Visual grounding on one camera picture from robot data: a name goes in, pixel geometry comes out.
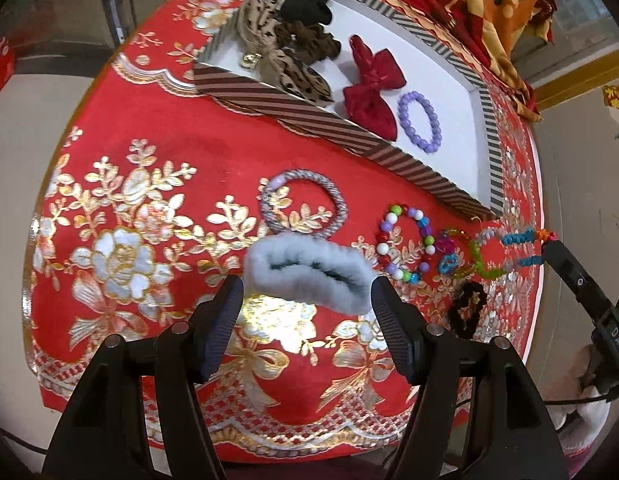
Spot green blue star bracelet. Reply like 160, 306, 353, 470
465, 226, 561, 281

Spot small black scrunchie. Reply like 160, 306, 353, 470
447, 281, 487, 340

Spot amber translucent bead necklace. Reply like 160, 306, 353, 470
435, 228, 479, 281

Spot multicolour bead bracelet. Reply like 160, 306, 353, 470
375, 202, 437, 285

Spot purple bead bracelet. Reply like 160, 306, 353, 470
397, 90, 443, 155

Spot grey fluffy scrunchie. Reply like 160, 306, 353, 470
243, 232, 378, 316

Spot dark red satin bow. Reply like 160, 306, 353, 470
343, 35, 406, 142

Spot brown scrunchie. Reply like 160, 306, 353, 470
274, 21, 342, 65

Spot leopard print bow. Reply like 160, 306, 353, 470
236, 0, 333, 105

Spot red gold floral tablecloth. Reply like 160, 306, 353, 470
20, 0, 546, 465

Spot orange red patterned blanket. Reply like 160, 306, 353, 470
387, 0, 557, 122

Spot red box on floor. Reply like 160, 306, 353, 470
0, 37, 15, 91

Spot black cable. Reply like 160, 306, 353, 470
538, 389, 615, 406

